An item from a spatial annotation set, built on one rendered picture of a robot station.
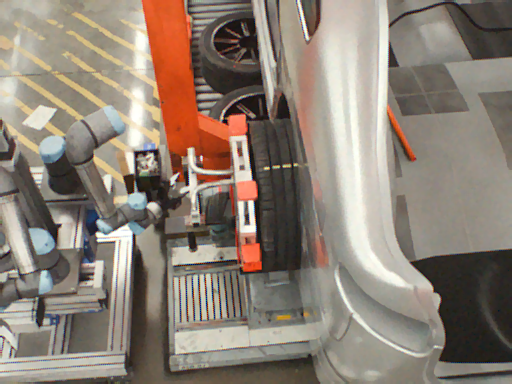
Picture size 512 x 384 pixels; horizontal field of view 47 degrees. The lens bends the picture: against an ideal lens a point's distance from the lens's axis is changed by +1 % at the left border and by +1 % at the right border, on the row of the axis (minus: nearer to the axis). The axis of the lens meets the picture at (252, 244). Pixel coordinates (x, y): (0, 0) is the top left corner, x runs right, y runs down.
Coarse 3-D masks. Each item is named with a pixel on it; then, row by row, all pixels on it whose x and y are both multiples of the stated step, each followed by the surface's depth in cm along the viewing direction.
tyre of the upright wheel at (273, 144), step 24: (264, 120) 251; (288, 120) 246; (264, 144) 232; (288, 144) 233; (264, 168) 228; (288, 168) 228; (264, 192) 227; (288, 192) 227; (264, 216) 228; (288, 216) 229; (264, 240) 233; (288, 240) 234; (264, 264) 245; (288, 264) 246
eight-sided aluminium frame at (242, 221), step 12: (240, 144) 243; (240, 180) 231; (240, 204) 232; (252, 204) 233; (240, 216) 233; (252, 216) 233; (240, 228) 234; (252, 228) 234; (240, 240) 242; (252, 240) 239; (240, 252) 259
